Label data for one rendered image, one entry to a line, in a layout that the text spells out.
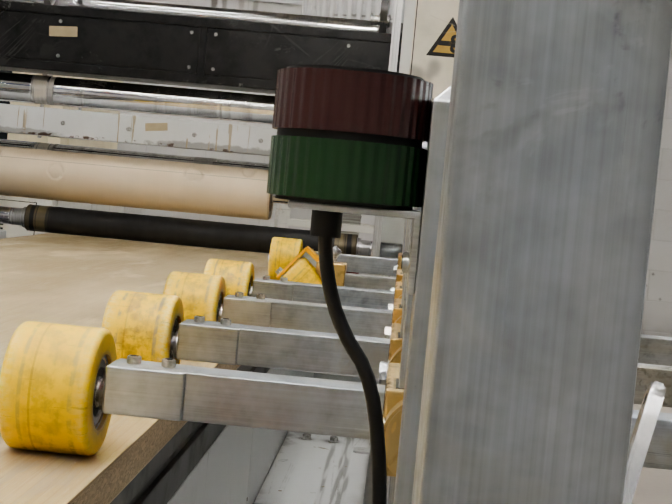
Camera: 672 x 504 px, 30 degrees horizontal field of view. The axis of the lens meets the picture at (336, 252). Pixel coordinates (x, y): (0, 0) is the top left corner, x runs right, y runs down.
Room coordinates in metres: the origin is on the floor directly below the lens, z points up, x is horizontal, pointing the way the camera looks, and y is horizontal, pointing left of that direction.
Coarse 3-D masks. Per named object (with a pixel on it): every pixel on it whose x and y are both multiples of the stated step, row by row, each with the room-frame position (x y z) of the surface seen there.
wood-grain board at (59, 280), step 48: (0, 240) 2.69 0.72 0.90; (48, 240) 2.84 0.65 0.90; (96, 240) 3.00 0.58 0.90; (0, 288) 1.71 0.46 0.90; (48, 288) 1.77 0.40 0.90; (96, 288) 1.84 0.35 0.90; (144, 288) 1.90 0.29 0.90; (0, 336) 1.26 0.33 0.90; (144, 432) 0.86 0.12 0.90; (0, 480) 0.70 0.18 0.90; (48, 480) 0.70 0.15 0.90; (96, 480) 0.73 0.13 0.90
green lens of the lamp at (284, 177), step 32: (288, 160) 0.46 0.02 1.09; (320, 160) 0.45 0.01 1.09; (352, 160) 0.45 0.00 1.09; (384, 160) 0.45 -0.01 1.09; (416, 160) 0.47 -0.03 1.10; (288, 192) 0.46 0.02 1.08; (320, 192) 0.45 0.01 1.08; (352, 192) 0.45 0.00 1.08; (384, 192) 0.45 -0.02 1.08; (416, 192) 0.47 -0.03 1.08
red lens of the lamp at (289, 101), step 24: (288, 72) 0.46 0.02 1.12; (312, 72) 0.46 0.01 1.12; (336, 72) 0.45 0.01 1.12; (360, 72) 0.45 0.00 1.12; (288, 96) 0.46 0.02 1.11; (312, 96) 0.45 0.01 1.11; (336, 96) 0.45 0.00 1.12; (360, 96) 0.45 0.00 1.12; (384, 96) 0.45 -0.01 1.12; (408, 96) 0.46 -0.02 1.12; (288, 120) 0.46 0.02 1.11; (312, 120) 0.45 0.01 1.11; (336, 120) 0.45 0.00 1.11; (360, 120) 0.45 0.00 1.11; (384, 120) 0.45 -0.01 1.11; (408, 120) 0.46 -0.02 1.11
